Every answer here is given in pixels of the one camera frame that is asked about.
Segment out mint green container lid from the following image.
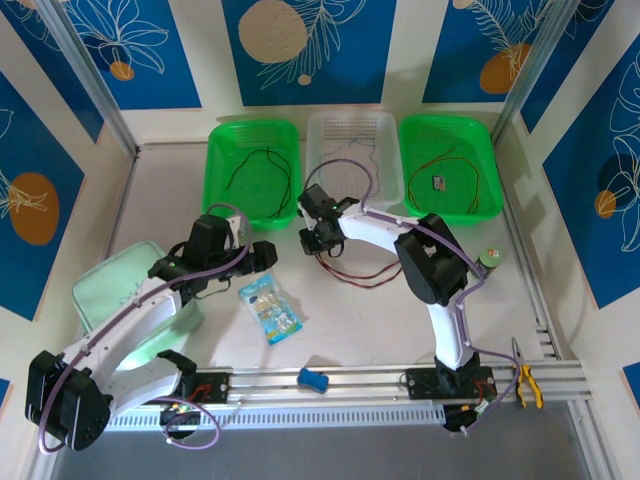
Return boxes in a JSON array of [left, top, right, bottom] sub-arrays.
[[72, 240, 205, 372]]

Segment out white plastic basket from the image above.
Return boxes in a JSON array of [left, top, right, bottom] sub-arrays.
[[305, 110, 405, 214]]

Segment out blue clip on rail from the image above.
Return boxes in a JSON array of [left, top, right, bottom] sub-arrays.
[[296, 367, 329, 394]]

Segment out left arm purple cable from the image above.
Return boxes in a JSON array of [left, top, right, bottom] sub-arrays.
[[38, 202, 251, 454]]

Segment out thin black cable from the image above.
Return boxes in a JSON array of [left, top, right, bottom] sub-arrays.
[[228, 146, 292, 220]]

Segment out aluminium rail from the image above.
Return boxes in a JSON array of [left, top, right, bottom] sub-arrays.
[[42, 367, 594, 409]]

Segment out yellow pliers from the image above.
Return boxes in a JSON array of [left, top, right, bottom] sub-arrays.
[[509, 337, 545, 410]]

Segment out white slotted cable duct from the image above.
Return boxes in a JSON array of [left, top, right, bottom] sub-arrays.
[[107, 405, 446, 432]]

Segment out thin red cable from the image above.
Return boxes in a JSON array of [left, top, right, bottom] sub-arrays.
[[319, 247, 404, 290], [407, 146, 482, 215]]

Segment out thin blue cable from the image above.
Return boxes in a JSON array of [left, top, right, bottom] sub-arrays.
[[317, 134, 381, 202]]

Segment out aluminium post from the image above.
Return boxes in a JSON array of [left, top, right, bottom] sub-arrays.
[[37, 0, 140, 157], [492, 0, 584, 147]]

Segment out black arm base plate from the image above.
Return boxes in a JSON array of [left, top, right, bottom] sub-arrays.
[[177, 372, 231, 406], [404, 367, 497, 401]]

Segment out wire bundle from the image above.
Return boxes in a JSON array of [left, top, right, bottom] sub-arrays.
[[319, 244, 404, 287]]

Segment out green plastic basket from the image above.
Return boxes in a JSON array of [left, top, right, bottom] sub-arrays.
[[200, 119, 301, 231], [398, 114, 504, 226]]

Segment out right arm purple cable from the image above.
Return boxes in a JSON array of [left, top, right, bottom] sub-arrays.
[[303, 158, 520, 436]]

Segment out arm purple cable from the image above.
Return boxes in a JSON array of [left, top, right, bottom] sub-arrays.
[[303, 158, 520, 436], [38, 202, 251, 454]]

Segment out blue snack packet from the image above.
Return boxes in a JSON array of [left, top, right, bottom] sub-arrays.
[[237, 272, 305, 346]]

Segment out green can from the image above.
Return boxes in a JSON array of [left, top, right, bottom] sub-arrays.
[[477, 248, 503, 274]]

